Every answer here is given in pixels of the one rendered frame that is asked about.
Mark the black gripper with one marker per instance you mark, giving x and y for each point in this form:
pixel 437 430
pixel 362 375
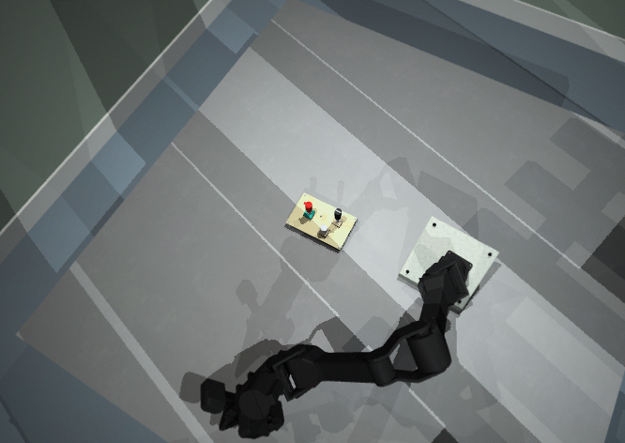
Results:
pixel 214 399

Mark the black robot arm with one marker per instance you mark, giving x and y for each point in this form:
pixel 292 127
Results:
pixel 441 286

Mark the beige circuit board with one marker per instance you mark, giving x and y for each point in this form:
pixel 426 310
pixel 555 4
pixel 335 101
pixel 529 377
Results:
pixel 321 220

